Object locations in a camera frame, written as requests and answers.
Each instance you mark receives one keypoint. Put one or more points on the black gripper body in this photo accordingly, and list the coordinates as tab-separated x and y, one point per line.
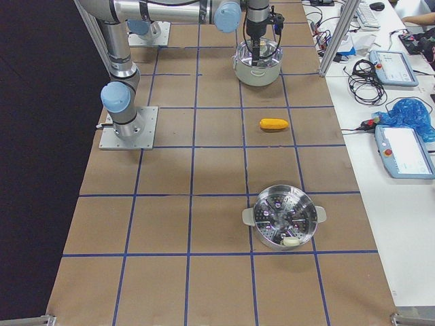
255	28

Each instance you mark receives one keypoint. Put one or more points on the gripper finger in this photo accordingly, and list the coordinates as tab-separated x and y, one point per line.
255	49

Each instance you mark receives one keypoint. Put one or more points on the yellow corn cob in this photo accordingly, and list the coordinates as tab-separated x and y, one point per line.
273	124

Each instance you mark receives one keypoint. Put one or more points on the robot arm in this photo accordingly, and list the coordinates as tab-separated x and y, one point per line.
259	14
110	34

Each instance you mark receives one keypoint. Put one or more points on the white steel cooking pot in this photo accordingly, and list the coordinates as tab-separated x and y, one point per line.
267	69

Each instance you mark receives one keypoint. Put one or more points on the white keyboard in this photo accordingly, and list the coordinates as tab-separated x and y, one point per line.
365	18

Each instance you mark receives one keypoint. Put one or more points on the black computer mouse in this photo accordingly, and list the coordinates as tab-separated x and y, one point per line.
377	6

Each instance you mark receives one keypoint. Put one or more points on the upper teach pendant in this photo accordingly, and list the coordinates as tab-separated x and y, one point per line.
393	68

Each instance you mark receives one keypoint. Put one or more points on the teach pendant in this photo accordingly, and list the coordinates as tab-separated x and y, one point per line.
393	68
403	153

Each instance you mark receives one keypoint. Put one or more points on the blue plastic bag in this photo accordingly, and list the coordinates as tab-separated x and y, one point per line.
409	112

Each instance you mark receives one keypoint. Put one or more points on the steel steamer basket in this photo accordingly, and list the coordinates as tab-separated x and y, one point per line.
283	217

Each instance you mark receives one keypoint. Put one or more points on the lower teach pendant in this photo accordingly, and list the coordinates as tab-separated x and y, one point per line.
403	153

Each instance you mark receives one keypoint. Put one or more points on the aluminium frame post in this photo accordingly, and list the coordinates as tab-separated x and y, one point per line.
349	9

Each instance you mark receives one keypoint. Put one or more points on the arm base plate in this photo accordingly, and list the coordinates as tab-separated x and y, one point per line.
139	134
142	34

